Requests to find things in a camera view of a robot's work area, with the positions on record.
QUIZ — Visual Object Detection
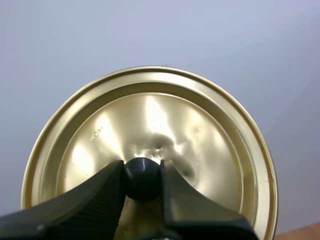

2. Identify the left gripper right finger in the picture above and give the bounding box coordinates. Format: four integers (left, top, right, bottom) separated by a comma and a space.
159, 159, 259, 240

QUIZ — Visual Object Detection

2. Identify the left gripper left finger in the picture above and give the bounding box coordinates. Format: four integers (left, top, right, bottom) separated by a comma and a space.
0, 160, 129, 240

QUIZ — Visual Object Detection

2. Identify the gold lid with black knob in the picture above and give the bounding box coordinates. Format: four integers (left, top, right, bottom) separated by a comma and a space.
20, 65, 279, 240

